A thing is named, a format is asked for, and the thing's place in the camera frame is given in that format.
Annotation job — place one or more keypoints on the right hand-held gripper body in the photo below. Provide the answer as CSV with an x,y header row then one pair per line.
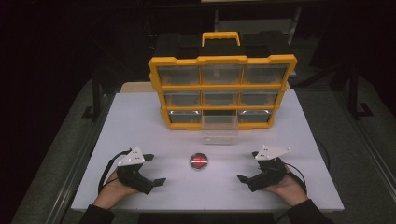
x,y
271,175

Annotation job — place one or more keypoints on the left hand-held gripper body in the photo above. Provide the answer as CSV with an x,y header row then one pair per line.
x,y
134,178

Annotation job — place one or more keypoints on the clear plastic drawer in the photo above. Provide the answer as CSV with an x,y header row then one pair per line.
x,y
219,131

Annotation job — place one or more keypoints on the person's right hand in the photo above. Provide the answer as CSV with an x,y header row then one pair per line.
x,y
291,189

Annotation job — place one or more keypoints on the person's left hand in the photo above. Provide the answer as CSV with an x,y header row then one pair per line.
x,y
109,194

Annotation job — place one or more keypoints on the black metal stand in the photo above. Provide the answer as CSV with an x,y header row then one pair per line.
x,y
354,93
96,96

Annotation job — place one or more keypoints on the grid of clear drawers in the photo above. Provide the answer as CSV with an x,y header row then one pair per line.
x,y
179,75

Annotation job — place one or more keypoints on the yellow and black drawer cabinet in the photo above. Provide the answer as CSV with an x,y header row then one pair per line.
x,y
221,59

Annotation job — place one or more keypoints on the aluminium frame rail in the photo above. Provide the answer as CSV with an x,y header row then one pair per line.
x,y
77,168
370,155

